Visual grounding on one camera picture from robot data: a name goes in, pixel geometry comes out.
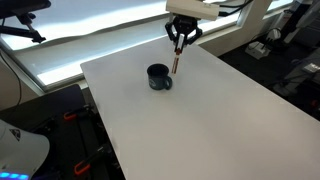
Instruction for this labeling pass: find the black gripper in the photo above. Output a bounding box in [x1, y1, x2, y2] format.
[164, 15, 204, 48]

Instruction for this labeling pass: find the red marker with white barrel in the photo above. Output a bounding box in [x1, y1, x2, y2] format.
[171, 33, 185, 75]

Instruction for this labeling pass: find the white robot base with blue light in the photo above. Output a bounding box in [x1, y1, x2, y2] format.
[0, 119, 51, 180]

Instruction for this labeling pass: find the dark green enamel mug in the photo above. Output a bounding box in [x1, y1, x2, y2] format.
[146, 63, 174, 91]

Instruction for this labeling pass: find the white box device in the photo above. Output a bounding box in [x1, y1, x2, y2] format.
[245, 40, 272, 61]

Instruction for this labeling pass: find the window with white blind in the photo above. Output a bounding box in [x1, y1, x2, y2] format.
[0, 0, 249, 91]

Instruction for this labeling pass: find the black equipment stand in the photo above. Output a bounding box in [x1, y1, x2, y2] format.
[281, 0, 320, 51]

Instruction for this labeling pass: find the grey covered equipment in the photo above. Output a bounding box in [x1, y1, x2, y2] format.
[273, 49, 320, 98]

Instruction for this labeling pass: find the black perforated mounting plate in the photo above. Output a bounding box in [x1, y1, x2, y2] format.
[0, 83, 125, 180]

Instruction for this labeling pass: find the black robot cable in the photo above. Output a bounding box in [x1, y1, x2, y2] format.
[218, 0, 254, 17]

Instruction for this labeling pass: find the black clamp with orange handle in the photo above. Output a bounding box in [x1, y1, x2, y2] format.
[73, 143, 114, 176]
[63, 104, 96, 122]

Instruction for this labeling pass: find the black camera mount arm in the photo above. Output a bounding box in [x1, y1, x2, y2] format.
[0, 13, 47, 45]

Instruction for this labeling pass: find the black camera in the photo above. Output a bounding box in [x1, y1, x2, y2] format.
[0, 0, 53, 19]

